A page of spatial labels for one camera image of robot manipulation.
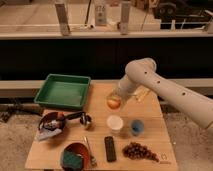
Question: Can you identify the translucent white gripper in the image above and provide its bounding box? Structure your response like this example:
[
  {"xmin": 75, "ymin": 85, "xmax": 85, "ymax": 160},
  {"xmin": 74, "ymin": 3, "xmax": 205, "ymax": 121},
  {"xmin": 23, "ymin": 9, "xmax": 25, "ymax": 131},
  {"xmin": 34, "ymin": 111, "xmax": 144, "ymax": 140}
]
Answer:
[{"xmin": 106, "ymin": 85, "xmax": 131, "ymax": 108}]

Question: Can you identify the red yellow apple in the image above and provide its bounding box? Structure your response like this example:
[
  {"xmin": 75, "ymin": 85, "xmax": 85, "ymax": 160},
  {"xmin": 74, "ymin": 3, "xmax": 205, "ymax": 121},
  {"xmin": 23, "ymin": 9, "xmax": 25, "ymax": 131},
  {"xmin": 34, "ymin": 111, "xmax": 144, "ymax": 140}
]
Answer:
[{"xmin": 107, "ymin": 99, "xmax": 121, "ymax": 109}]

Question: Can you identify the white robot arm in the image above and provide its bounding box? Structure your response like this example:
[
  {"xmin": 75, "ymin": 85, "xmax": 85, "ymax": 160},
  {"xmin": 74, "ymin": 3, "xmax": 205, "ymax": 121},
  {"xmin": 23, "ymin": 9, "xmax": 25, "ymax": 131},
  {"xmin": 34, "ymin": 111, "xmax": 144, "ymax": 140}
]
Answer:
[{"xmin": 107, "ymin": 58, "xmax": 213, "ymax": 133}]

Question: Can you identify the white paper cup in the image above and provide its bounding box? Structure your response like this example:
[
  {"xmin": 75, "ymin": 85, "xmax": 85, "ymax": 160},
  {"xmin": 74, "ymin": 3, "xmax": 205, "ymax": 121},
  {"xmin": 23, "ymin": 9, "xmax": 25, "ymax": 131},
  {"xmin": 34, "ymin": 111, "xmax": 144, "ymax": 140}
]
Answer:
[{"xmin": 106, "ymin": 115, "xmax": 124, "ymax": 133}]

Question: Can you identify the blue plastic cup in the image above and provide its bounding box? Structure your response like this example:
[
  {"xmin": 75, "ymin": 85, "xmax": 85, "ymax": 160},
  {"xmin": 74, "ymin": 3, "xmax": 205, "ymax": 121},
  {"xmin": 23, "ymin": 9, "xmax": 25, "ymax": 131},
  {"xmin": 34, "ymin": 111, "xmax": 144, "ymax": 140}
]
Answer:
[{"xmin": 130, "ymin": 120, "xmax": 144, "ymax": 136}]

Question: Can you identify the black remote control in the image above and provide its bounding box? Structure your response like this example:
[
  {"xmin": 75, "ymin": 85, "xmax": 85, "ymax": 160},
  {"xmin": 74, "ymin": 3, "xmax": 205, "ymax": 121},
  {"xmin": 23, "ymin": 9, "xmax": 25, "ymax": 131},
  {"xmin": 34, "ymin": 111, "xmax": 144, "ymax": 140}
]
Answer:
[{"xmin": 104, "ymin": 136, "xmax": 116, "ymax": 162}]

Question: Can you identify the bunch of dark grapes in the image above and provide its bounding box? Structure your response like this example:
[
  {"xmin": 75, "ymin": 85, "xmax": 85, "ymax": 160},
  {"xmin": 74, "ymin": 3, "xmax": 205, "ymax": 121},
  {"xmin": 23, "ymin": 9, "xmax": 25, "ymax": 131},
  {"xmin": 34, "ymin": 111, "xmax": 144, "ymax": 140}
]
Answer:
[{"xmin": 122, "ymin": 142, "xmax": 159, "ymax": 162}]

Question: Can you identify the green plastic tray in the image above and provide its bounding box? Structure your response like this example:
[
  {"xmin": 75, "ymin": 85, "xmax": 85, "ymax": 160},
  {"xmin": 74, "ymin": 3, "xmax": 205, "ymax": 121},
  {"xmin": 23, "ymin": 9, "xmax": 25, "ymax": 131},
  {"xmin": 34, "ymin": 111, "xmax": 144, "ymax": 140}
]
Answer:
[{"xmin": 34, "ymin": 74, "xmax": 91, "ymax": 110}]

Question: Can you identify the dark red bowl with items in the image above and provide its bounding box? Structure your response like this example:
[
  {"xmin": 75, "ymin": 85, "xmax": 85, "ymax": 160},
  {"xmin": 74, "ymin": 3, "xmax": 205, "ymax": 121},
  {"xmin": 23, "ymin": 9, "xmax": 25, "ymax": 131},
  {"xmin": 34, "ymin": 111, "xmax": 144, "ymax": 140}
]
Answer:
[{"xmin": 38, "ymin": 112, "xmax": 65, "ymax": 132}]

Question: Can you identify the metal spoon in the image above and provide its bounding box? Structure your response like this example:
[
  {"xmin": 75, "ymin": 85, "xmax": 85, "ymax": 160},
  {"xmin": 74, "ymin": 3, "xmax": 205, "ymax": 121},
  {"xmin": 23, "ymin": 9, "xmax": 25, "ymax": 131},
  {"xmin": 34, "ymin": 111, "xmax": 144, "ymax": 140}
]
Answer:
[{"xmin": 84, "ymin": 136, "xmax": 97, "ymax": 167}]

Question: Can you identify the green sponge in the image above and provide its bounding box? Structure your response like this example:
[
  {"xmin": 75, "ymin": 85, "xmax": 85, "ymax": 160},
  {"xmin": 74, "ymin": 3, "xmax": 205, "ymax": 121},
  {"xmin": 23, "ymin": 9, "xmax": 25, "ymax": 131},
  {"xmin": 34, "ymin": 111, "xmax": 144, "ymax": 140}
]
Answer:
[{"xmin": 62, "ymin": 151, "xmax": 83, "ymax": 169}]

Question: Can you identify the white cloth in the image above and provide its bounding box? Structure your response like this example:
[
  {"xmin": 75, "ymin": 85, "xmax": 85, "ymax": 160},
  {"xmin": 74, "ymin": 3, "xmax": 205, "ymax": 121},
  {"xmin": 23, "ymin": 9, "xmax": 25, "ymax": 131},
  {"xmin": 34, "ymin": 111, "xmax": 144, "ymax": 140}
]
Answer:
[{"xmin": 35, "ymin": 129, "xmax": 62, "ymax": 141}]

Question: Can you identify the black handled metal scoop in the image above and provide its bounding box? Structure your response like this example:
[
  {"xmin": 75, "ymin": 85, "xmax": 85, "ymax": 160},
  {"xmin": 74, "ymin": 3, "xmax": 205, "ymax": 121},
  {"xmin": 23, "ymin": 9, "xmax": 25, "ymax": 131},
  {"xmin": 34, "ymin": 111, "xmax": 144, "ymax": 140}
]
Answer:
[{"xmin": 65, "ymin": 111, "xmax": 92, "ymax": 129}]

